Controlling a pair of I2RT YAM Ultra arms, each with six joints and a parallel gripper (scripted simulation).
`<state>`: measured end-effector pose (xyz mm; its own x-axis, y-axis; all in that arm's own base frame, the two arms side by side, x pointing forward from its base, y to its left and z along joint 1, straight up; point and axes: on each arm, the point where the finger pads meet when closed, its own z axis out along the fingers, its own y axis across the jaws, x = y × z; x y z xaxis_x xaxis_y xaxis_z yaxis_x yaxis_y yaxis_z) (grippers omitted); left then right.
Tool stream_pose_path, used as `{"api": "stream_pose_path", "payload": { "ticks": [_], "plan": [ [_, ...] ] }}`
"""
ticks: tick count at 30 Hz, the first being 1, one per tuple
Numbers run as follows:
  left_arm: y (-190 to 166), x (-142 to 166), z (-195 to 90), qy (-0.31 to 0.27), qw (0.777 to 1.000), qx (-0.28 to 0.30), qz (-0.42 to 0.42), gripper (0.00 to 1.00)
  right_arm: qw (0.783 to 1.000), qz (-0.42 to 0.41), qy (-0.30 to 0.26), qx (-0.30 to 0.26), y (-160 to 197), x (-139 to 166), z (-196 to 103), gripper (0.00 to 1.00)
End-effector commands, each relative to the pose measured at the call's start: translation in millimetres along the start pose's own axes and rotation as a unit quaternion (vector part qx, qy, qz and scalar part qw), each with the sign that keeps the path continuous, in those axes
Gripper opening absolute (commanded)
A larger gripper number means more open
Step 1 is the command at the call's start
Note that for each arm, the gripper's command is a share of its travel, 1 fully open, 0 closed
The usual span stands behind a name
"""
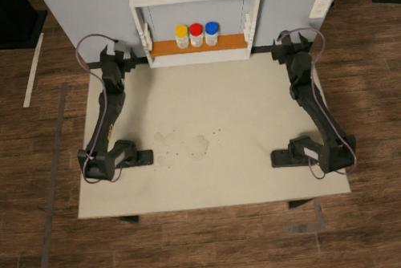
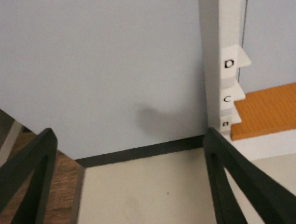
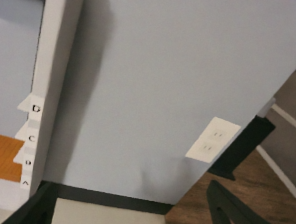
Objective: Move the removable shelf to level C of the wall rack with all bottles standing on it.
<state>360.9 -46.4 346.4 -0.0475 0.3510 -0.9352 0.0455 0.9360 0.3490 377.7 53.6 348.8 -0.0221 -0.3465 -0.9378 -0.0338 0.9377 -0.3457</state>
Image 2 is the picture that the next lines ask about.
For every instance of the orange wooden board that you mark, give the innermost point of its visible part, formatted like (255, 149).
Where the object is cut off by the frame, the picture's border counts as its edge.
(265, 111)

